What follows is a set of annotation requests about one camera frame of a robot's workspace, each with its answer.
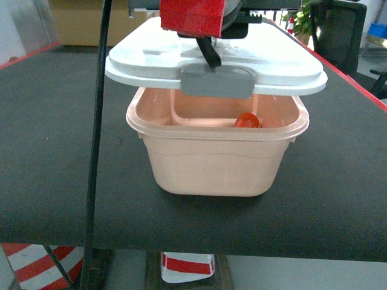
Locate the red grey gripper body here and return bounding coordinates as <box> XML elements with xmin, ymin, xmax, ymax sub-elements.
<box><xmin>128</xmin><ymin>0</ymin><xmax>302</xmax><ymax>38</ymax></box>

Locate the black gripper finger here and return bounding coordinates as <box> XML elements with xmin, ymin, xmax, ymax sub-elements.
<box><xmin>196</xmin><ymin>37</ymin><xmax>222</xmax><ymax>68</ymax></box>

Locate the white lid grey handle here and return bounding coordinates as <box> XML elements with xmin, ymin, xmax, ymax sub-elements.
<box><xmin>105</xmin><ymin>17</ymin><xmax>328</xmax><ymax>98</ymax></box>

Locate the orange cylindrical capacitor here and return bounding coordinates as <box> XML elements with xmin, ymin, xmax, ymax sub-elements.
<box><xmin>233</xmin><ymin>112</ymin><xmax>259</xmax><ymax>128</ymax></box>

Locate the pink plastic box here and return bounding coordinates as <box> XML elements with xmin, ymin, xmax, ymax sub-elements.
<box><xmin>126</xmin><ymin>88</ymin><xmax>309</xmax><ymax>197</ymax></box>

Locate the brown cardboard box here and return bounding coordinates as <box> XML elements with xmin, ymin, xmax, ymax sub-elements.
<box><xmin>48</xmin><ymin>1</ymin><xmax>159</xmax><ymax>47</ymax></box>

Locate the green potted plant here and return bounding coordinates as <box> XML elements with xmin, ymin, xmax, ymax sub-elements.
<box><xmin>281</xmin><ymin>1</ymin><xmax>312</xmax><ymax>45</ymax></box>

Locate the black mesh chair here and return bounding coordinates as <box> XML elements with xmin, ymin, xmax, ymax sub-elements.
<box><xmin>310</xmin><ymin>1</ymin><xmax>386</xmax><ymax>100</ymax></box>

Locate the red white cone base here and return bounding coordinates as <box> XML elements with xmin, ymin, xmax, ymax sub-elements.
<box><xmin>160</xmin><ymin>252</ymin><xmax>215</xmax><ymax>283</ymax></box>

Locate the red white traffic cone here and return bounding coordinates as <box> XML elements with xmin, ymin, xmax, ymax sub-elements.
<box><xmin>1</xmin><ymin>243</ymin><xmax>83</xmax><ymax>289</ymax></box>

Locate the black cable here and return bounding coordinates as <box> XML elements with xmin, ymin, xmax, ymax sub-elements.
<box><xmin>79</xmin><ymin>0</ymin><xmax>113</xmax><ymax>290</ymax></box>

